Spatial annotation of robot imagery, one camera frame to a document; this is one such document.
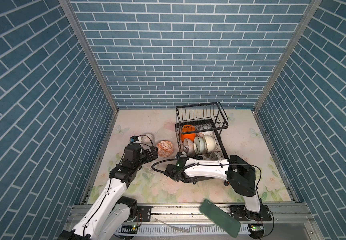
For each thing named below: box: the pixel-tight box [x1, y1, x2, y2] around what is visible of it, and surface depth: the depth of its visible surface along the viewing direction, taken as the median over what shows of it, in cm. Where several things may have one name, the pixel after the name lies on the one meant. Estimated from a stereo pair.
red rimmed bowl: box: [156, 140, 174, 158], surface depth 98 cm
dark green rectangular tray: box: [199, 198, 242, 238], surface depth 74 cm
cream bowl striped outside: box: [204, 135, 217, 153], surface depth 93 cm
